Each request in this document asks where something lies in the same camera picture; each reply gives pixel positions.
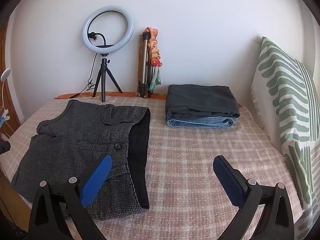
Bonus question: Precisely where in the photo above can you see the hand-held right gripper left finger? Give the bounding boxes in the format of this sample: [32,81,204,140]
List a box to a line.
[28,154,113,240]

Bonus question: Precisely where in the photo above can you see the grey tweed pants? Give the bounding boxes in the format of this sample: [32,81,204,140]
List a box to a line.
[11,100,152,221]

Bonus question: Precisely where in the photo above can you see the dark grey folded pants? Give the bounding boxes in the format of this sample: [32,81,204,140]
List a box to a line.
[165,84,241,123]

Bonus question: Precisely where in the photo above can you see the beige plaid blanket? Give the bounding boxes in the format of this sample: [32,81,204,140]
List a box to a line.
[0,96,304,240]

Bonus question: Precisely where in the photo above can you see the white lamp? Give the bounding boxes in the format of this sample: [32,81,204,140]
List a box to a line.
[0,68,12,110]

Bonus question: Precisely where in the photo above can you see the white ring light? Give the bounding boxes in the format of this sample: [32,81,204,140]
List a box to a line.
[82,5,135,54]

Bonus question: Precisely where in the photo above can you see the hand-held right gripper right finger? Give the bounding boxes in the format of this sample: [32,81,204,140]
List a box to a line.
[213,155,295,240]

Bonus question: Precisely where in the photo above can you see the colourful patterned scarf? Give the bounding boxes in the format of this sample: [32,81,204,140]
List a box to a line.
[144,27,163,92]

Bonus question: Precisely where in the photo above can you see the orange bed sheet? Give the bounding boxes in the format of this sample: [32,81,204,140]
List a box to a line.
[56,91,167,102]

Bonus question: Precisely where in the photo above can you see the folded silver tripod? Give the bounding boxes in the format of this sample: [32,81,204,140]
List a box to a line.
[139,31,154,98]

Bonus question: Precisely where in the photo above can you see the small black tripod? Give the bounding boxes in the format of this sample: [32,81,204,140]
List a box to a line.
[92,54,123,102]

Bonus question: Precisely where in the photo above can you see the folded blue jeans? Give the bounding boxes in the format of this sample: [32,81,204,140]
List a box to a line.
[167,116,238,130]

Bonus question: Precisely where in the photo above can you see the green striped white pillow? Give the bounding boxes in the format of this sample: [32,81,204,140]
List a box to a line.
[251,36,320,240]

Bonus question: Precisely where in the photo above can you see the black gooseneck phone holder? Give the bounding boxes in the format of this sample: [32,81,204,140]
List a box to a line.
[88,31,118,48]

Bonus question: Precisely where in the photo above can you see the black ring light cable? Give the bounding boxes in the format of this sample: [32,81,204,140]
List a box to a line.
[54,55,99,99]

